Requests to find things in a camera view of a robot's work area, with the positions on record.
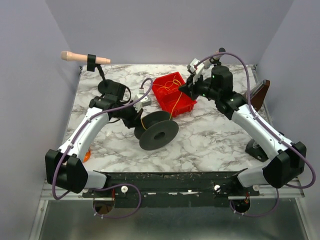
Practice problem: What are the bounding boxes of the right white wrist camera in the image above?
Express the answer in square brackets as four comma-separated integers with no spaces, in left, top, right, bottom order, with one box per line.
[187,58,205,84]

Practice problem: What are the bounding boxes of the red plastic bin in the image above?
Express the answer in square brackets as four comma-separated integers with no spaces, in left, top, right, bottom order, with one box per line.
[152,72,197,118]

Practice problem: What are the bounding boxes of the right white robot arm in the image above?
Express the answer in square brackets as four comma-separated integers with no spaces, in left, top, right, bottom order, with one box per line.
[179,64,307,189]

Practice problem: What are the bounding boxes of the brown wooden metronome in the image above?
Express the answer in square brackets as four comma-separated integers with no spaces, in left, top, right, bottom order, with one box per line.
[250,79,271,111]

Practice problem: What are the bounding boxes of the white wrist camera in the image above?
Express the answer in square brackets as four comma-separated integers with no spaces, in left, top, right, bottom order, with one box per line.
[187,58,205,84]
[133,88,152,112]

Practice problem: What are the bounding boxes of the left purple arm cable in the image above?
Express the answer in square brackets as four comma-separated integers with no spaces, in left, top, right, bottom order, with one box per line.
[51,77,154,219]

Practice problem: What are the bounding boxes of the beige microphone on stand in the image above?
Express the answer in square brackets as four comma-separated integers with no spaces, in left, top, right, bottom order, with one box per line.
[60,51,111,94]

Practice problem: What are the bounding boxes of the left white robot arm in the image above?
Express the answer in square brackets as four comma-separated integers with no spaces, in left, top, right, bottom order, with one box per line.
[45,83,146,193]

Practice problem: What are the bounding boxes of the yellow wires in bin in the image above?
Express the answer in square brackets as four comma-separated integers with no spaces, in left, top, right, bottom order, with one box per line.
[153,76,182,95]

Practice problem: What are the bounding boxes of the grey cable spool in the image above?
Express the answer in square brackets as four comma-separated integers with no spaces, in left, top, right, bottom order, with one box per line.
[134,110,179,151]

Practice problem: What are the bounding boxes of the yellow cable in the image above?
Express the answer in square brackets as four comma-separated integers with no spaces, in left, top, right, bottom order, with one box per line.
[140,79,183,131]

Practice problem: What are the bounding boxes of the black metronome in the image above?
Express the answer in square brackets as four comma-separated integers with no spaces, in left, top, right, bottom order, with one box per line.
[245,139,269,163]

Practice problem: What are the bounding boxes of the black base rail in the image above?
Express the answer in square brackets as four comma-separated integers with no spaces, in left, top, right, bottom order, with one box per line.
[82,171,260,208]

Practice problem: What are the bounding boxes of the silver microphone on stand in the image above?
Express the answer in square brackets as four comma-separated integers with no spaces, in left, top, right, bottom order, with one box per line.
[203,47,226,70]

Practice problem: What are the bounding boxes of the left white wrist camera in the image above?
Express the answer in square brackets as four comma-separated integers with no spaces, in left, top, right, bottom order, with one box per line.
[133,88,152,112]

